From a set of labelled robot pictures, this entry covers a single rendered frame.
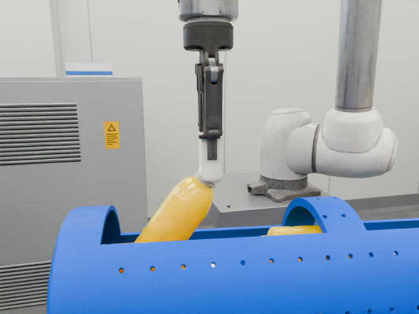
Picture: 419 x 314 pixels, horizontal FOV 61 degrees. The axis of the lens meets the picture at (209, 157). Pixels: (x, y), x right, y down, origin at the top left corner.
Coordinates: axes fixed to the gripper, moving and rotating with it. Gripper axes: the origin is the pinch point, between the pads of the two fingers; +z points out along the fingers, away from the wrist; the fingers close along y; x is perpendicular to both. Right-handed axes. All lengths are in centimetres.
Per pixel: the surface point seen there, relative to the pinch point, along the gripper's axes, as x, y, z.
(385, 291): 23.9, 12.6, 18.0
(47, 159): -68, -132, 28
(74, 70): -55, -148, -17
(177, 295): -6.0, 12.0, 16.4
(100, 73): -42, -151, -16
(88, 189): -50, -134, 46
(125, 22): -38, -263, -58
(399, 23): 228, -295, -63
